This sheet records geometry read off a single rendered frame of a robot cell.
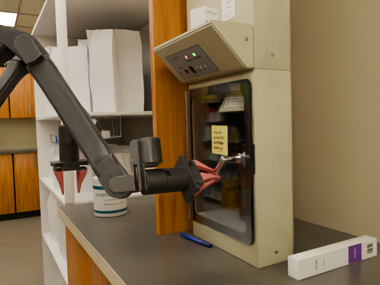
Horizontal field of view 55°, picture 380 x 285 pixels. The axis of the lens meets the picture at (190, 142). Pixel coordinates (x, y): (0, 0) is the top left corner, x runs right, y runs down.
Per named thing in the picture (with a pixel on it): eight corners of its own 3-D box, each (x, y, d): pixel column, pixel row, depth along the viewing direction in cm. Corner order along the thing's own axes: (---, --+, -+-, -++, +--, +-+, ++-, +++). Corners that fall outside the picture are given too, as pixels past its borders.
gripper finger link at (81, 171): (88, 194, 110) (87, 163, 109) (63, 197, 107) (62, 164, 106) (83, 190, 116) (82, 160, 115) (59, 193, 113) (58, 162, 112)
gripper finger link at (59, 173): (82, 194, 109) (81, 163, 108) (56, 197, 106) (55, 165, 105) (77, 191, 115) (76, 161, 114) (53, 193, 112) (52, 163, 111)
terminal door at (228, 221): (193, 219, 114) (189, 90, 112) (254, 247, 87) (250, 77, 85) (190, 219, 114) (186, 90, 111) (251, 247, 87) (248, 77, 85)
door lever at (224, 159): (228, 183, 94) (224, 175, 96) (243, 158, 88) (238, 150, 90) (210, 185, 92) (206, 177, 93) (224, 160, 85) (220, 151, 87)
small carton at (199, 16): (203, 37, 95) (203, 13, 95) (219, 33, 92) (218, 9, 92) (190, 34, 92) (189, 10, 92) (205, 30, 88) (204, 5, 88)
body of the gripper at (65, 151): (89, 167, 110) (88, 142, 109) (53, 169, 105) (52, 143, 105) (84, 164, 116) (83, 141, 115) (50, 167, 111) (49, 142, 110)
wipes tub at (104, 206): (121, 208, 155) (120, 172, 154) (132, 214, 143) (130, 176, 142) (90, 212, 148) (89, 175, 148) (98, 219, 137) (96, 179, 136)
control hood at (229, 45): (188, 83, 113) (187, 50, 112) (255, 68, 84) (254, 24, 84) (153, 82, 107) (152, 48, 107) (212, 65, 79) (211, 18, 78)
